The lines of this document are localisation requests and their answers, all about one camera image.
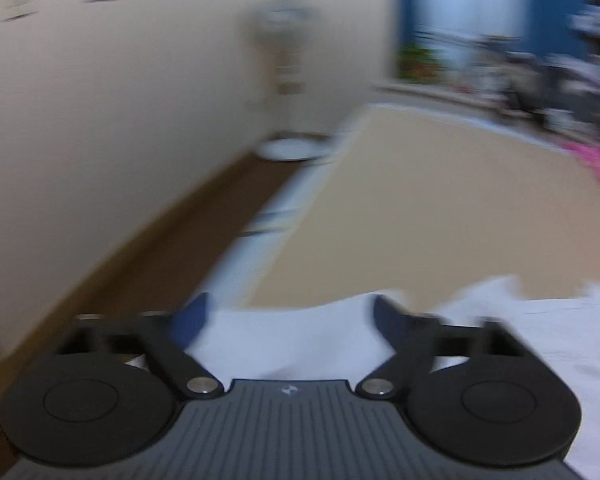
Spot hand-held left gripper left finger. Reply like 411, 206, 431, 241
55, 293, 226, 401

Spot green potted plant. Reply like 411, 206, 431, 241
396, 44, 447, 82

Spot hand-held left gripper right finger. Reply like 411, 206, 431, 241
355, 294, 531, 401

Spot pink blanket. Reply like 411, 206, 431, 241
560, 135, 600, 196

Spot white standing fan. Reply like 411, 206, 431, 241
240, 0, 332, 163

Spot white towel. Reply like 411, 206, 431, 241
130, 275, 600, 480

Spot blue curtain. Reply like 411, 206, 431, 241
396, 0, 597, 68

